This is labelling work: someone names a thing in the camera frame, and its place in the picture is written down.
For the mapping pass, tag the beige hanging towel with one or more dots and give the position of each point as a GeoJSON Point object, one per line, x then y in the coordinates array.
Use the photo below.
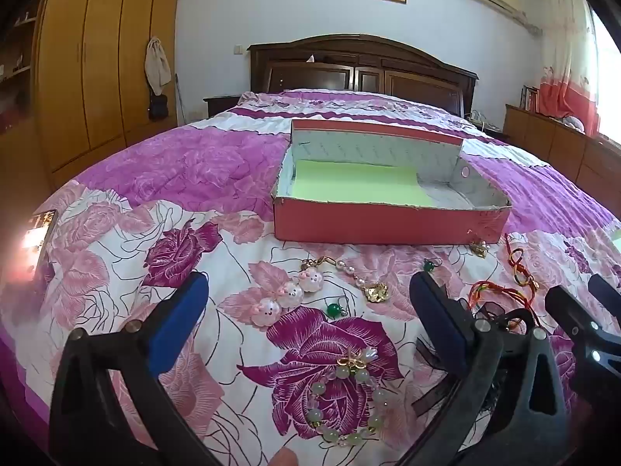
{"type": "Point", "coordinates": [156, 65]}

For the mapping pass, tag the white power strip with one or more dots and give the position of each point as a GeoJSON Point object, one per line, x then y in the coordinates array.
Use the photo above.
{"type": "Point", "coordinates": [478, 117]}

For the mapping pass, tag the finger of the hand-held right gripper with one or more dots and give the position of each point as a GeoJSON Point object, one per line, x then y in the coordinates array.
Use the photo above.
{"type": "Point", "coordinates": [570, 313]}
{"type": "Point", "coordinates": [606, 291]}

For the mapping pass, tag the person's left hand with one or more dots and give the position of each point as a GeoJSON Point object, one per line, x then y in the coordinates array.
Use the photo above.
{"type": "Point", "coordinates": [284, 458]}

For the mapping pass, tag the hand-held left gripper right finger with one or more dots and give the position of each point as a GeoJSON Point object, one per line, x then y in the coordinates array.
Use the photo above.
{"type": "Point", "coordinates": [436, 323]}

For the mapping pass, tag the wooden wardrobe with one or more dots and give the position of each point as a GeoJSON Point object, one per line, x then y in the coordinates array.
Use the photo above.
{"type": "Point", "coordinates": [97, 68]}

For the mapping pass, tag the green bead earring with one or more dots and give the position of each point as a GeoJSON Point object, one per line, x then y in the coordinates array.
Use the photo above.
{"type": "Point", "coordinates": [428, 265]}
{"type": "Point", "coordinates": [334, 309]}

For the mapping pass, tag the white and red curtain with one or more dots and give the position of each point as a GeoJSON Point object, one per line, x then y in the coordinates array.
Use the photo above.
{"type": "Point", "coordinates": [565, 58]}

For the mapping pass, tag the gold leaf pearl earring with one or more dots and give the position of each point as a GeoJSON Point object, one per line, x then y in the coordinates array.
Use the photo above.
{"type": "Point", "coordinates": [376, 294]}

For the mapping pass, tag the black hanging bag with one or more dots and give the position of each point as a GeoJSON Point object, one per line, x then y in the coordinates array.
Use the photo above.
{"type": "Point", "coordinates": [158, 106]}

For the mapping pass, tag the grey pink cushion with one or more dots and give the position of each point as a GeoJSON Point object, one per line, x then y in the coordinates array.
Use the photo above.
{"type": "Point", "coordinates": [573, 124]}

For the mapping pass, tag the dark wooden headboard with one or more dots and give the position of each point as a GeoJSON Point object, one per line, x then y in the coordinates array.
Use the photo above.
{"type": "Point", "coordinates": [339, 75]}

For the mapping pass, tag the row of books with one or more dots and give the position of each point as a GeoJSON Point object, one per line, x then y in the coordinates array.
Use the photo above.
{"type": "Point", "coordinates": [530, 98]}

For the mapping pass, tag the long wooden cabinet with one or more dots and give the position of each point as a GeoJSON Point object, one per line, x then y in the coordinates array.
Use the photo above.
{"type": "Point", "coordinates": [558, 145]}

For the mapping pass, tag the wooden shelf unit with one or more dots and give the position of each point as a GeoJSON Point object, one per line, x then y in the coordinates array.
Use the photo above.
{"type": "Point", "coordinates": [17, 73]}

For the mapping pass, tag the pale green paper sheet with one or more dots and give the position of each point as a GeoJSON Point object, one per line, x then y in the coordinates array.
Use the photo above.
{"type": "Point", "coordinates": [354, 182]}

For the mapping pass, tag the red cardboard box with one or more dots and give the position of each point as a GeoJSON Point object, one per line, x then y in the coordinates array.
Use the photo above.
{"type": "Point", "coordinates": [388, 225]}

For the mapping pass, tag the smartphone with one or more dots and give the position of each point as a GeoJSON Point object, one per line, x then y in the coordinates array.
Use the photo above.
{"type": "Point", "coordinates": [39, 242]}

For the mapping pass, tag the dark wooden nightstand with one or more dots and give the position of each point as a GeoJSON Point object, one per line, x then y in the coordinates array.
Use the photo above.
{"type": "Point", "coordinates": [220, 104]}

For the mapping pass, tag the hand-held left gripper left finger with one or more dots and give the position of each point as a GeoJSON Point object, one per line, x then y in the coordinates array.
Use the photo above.
{"type": "Point", "coordinates": [177, 323]}

